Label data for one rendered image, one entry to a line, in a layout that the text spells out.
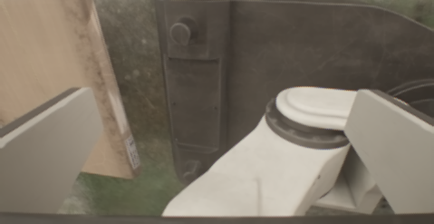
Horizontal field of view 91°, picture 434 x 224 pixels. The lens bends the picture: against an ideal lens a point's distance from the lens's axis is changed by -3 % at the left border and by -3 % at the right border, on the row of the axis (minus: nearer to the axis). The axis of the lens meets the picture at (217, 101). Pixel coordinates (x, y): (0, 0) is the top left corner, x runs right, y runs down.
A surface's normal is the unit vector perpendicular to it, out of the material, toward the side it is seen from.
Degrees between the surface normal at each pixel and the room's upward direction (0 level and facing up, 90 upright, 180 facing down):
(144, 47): 0
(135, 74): 0
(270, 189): 90
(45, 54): 0
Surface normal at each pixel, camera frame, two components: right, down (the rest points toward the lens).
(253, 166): 0.01, -0.87
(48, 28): -0.19, 0.49
